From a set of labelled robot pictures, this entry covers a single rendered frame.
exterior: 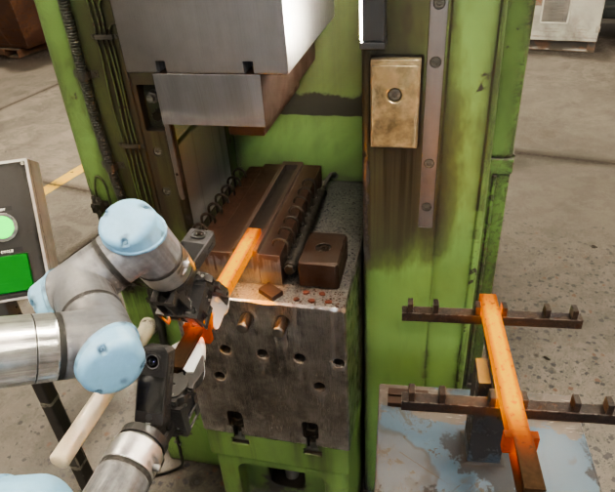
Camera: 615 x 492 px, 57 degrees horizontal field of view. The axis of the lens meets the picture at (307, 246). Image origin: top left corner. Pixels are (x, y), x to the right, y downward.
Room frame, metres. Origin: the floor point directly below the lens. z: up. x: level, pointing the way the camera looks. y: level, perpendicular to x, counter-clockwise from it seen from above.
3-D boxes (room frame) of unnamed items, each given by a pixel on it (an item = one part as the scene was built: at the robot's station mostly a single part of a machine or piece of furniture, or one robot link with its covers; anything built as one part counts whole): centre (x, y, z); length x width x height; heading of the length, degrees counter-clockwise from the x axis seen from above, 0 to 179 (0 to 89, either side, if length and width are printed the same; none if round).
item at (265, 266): (1.19, 0.10, 0.96); 0.42 x 0.20 x 0.09; 165
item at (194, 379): (0.63, 0.20, 1.00); 0.09 x 0.05 x 0.02; 162
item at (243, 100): (1.19, 0.10, 1.32); 0.42 x 0.20 x 0.10; 165
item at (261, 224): (1.19, 0.08, 0.99); 0.42 x 0.05 x 0.01; 165
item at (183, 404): (0.58, 0.24, 0.98); 0.12 x 0.08 x 0.09; 165
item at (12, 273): (0.95, 0.60, 1.01); 0.07 x 0.05 x 0.07; 100
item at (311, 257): (1.00, -0.03, 0.95); 0.12 x 0.08 x 0.06; 165
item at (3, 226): (0.99, 0.61, 1.09); 0.05 x 0.03 x 0.04; 75
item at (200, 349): (0.68, 0.19, 0.98); 0.09 x 0.03 x 0.06; 162
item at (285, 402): (1.19, 0.04, 0.69); 0.56 x 0.38 x 0.45; 165
